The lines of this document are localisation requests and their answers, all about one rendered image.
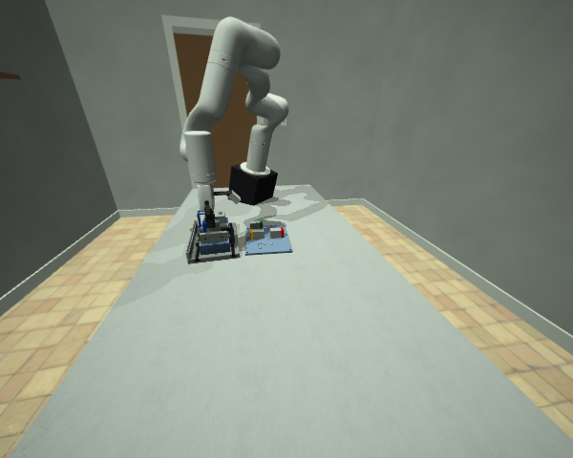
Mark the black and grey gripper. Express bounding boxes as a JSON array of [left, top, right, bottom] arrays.
[[194, 180, 216, 228]]

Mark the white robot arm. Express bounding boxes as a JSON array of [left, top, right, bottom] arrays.
[[180, 17, 288, 183]]

